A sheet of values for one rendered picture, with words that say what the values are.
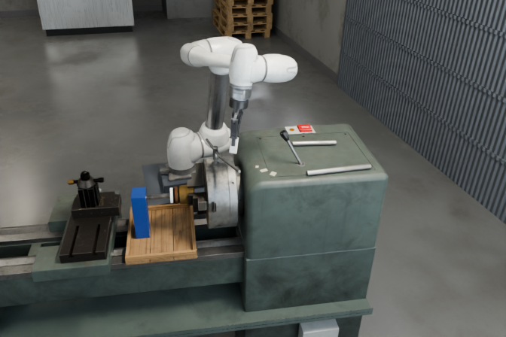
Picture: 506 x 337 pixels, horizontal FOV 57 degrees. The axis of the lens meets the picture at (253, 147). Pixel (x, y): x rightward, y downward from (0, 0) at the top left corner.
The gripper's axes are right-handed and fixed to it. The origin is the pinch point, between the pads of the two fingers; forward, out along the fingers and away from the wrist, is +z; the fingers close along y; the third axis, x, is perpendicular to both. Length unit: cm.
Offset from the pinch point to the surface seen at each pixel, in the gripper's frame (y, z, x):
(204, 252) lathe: 7, 50, -6
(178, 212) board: -15, 46, -26
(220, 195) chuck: 7.5, 20.1, -2.0
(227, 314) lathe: 6, 82, 7
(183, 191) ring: 1.4, 25.0, -19.5
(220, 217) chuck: 7.8, 30.4, -0.5
